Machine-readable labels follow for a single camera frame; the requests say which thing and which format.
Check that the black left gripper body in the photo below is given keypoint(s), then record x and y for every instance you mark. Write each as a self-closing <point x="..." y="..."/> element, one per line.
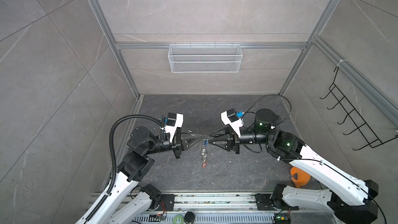
<point x="175" y="146"/>

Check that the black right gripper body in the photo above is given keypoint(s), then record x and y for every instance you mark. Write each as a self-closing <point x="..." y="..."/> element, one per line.
<point x="235" y="136"/>

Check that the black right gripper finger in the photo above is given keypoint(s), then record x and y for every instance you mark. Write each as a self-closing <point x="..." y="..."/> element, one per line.
<point x="221" y="144"/>
<point x="221" y="134"/>

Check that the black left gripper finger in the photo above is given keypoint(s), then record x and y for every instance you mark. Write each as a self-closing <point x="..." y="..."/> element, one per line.
<point x="189" y="142"/>
<point x="185" y="135"/>

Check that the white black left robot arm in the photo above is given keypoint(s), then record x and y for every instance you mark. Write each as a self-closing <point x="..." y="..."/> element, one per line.
<point x="130" y="172"/>

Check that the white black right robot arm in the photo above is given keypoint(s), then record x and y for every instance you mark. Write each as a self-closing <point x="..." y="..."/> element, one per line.
<point x="350" y="199"/>

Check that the orange round toy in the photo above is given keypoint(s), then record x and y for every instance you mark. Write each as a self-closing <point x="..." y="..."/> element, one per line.
<point x="299" y="177"/>

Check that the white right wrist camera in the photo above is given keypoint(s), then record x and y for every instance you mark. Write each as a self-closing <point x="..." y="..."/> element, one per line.
<point x="234" y="119"/>

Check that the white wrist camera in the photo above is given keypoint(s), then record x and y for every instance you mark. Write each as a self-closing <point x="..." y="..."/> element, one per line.
<point x="169" y="126"/>
<point x="234" y="119"/>

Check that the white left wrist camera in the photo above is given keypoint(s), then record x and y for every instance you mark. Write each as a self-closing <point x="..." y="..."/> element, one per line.
<point x="169" y="126"/>

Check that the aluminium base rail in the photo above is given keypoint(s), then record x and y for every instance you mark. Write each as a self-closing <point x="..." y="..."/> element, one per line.
<point x="213" y="208"/>

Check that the white wire mesh basket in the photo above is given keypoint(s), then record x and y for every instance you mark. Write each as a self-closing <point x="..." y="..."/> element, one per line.
<point x="205" y="58"/>

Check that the black wire hook rack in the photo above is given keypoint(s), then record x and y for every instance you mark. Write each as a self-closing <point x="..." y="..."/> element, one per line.
<point x="372" y="140"/>

